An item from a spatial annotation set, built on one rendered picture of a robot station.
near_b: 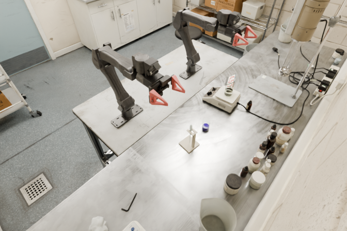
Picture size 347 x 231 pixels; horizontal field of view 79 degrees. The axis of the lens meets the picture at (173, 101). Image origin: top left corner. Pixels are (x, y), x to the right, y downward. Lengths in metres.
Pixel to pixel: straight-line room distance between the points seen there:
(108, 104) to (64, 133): 1.26
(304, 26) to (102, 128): 1.21
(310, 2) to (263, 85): 0.58
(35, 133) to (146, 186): 1.90
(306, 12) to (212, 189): 0.97
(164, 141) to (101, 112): 0.45
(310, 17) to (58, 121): 2.49
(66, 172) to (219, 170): 1.58
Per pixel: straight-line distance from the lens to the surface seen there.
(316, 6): 1.29
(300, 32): 1.33
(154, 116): 1.27
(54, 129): 2.69
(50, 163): 2.42
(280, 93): 1.56
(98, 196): 1.07
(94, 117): 1.35
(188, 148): 1.13
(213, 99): 1.31
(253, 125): 1.31
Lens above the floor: 1.85
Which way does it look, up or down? 45 degrees down
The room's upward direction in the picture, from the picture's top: straight up
